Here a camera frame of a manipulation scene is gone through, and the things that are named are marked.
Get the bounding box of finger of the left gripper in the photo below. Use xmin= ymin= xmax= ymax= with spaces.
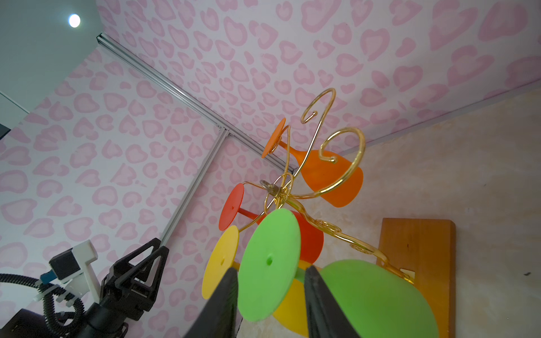
xmin=109 ymin=238 xmax=161 ymax=287
xmin=126 ymin=246 xmax=169 ymax=313

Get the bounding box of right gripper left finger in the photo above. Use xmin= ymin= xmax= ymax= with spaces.
xmin=185 ymin=268 xmax=238 ymax=338

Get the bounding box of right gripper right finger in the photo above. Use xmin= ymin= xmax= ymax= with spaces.
xmin=304 ymin=266 xmax=359 ymax=338

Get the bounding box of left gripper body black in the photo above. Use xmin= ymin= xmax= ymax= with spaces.
xmin=82 ymin=259 xmax=145 ymax=337

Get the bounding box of green wine glass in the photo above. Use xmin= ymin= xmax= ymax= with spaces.
xmin=238 ymin=209 xmax=439 ymax=337

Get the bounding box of yellow wine glass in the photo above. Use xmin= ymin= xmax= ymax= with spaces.
xmin=201 ymin=225 xmax=324 ymax=337

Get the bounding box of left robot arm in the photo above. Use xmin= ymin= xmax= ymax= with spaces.
xmin=1 ymin=238 xmax=169 ymax=337

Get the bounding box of red wine glass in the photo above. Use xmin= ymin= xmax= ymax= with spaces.
xmin=218 ymin=183 xmax=324 ymax=263

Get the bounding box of wooden rack base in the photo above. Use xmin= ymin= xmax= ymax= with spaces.
xmin=379 ymin=218 xmax=456 ymax=337

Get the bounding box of orange wine glass back left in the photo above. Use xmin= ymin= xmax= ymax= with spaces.
xmin=261 ymin=118 xmax=363 ymax=208

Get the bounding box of ceiling spot light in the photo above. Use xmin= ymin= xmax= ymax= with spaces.
xmin=68 ymin=14 xmax=81 ymax=28

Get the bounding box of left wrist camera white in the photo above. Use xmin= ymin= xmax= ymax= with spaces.
xmin=33 ymin=240 xmax=100 ymax=306

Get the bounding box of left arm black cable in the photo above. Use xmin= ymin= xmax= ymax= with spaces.
xmin=0 ymin=272 xmax=85 ymax=338

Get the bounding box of gold wire glass rack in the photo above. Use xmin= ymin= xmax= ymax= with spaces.
xmin=241 ymin=88 xmax=414 ymax=284

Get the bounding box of aluminium frame diagonal strut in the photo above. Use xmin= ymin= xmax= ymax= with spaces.
xmin=161 ymin=128 xmax=230 ymax=246

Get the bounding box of aluminium frame left post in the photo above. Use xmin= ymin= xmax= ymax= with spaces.
xmin=96 ymin=32 xmax=297 ymax=174

